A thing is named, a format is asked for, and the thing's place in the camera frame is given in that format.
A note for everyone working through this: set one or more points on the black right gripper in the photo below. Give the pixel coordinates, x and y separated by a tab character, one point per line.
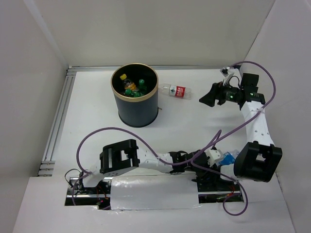
216	92

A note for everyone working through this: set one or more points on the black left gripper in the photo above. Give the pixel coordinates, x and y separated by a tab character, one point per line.
204	174

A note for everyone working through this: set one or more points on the clear bottle red label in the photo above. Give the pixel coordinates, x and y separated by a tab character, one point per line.
175	91

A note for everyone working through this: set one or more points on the clear bottle blue label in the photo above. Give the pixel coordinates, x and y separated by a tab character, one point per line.
229	157

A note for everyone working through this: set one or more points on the small green bottle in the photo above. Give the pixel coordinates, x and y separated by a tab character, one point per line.
132	94

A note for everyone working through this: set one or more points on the clear bottle yellow cap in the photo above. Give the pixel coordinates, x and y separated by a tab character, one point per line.
128	83

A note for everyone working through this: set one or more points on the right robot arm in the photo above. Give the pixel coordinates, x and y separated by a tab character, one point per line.
260	157

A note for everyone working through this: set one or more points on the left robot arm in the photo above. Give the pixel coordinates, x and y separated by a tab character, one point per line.
122	157

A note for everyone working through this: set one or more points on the black bin gold rim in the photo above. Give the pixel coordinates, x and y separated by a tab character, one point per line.
136	111

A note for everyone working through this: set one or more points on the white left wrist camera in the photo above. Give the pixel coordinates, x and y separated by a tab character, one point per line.
214	156

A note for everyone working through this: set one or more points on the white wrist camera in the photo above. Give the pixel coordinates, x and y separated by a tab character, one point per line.
227	74
214	156

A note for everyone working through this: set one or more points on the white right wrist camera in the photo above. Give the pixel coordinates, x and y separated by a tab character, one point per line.
227	74

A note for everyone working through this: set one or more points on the aluminium frame rail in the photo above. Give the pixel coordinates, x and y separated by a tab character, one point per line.
87	117

